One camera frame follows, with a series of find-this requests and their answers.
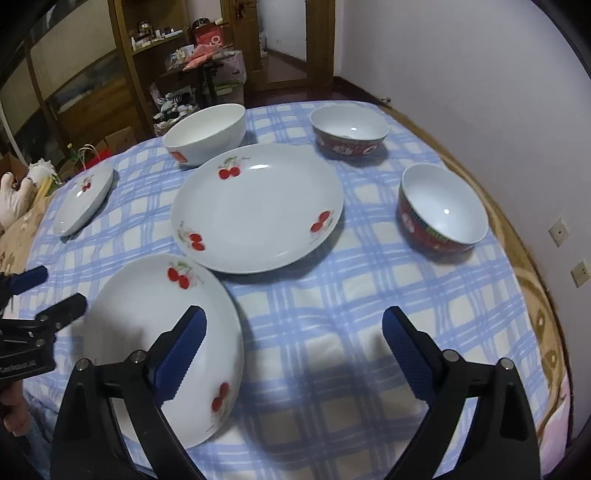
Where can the green bottle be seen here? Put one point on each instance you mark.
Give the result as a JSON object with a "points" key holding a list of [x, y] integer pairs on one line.
{"points": [[71, 151]]}

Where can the large white bowl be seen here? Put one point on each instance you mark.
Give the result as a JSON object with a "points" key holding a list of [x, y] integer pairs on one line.
{"points": [[258, 207], [207, 138]]}

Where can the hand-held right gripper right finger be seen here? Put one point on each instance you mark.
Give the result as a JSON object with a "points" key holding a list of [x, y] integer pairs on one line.
{"points": [[406, 350]]}

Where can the person's left hand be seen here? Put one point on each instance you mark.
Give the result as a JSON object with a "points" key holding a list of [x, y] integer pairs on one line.
{"points": [[14, 408]]}

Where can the red box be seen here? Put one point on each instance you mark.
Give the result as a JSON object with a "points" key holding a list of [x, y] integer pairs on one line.
{"points": [[207, 36]]}

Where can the yellow green cushion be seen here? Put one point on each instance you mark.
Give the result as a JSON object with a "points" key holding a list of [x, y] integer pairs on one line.
{"points": [[46, 188]]}

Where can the red patterned bowl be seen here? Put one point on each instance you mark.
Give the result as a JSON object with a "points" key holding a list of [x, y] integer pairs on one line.
{"points": [[443, 207], [348, 124]]}

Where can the medium cherry print plate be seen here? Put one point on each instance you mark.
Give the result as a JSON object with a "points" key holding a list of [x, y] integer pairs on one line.
{"points": [[138, 314]]}

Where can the woven basket with socks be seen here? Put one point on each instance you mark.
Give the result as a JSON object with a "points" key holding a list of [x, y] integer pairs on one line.
{"points": [[173, 113]]}

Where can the wooden door frame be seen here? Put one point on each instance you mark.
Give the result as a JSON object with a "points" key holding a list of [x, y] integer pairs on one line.
{"points": [[318, 41]]}

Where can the white plush toy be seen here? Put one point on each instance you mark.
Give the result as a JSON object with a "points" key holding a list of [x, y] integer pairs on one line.
{"points": [[11, 203]]}

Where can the wooden display cabinet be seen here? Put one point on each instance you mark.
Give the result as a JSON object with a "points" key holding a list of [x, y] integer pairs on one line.
{"points": [[124, 60]]}

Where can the small cherry print plate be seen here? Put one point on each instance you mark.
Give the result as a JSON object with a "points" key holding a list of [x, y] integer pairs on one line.
{"points": [[81, 203]]}

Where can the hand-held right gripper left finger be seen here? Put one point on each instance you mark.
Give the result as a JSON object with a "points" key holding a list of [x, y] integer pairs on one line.
{"points": [[184, 350]]}

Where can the red paper bag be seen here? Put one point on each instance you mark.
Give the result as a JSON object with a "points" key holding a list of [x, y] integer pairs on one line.
{"points": [[94, 156]]}

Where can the blue plaid cloth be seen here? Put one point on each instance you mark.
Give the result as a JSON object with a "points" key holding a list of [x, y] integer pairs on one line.
{"points": [[323, 300]]}

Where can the wall socket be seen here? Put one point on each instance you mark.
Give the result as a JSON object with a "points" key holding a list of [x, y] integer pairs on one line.
{"points": [[581, 273], [558, 231]]}

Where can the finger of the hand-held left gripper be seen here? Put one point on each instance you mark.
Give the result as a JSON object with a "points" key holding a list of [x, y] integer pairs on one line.
{"points": [[30, 277], [64, 309]]}

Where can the black folding table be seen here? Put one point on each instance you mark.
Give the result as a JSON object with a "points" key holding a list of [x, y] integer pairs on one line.
{"points": [[208, 83]]}

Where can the cardboard box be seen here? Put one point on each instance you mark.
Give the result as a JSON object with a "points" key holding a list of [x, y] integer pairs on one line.
{"points": [[121, 141], [11, 164]]}

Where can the plastic storage box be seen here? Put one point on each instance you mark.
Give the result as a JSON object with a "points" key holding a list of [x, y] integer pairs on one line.
{"points": [[231, 69]]}

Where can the brown floral blanket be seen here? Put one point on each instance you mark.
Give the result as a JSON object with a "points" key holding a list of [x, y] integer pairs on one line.
{"points": [[531, 295]]}

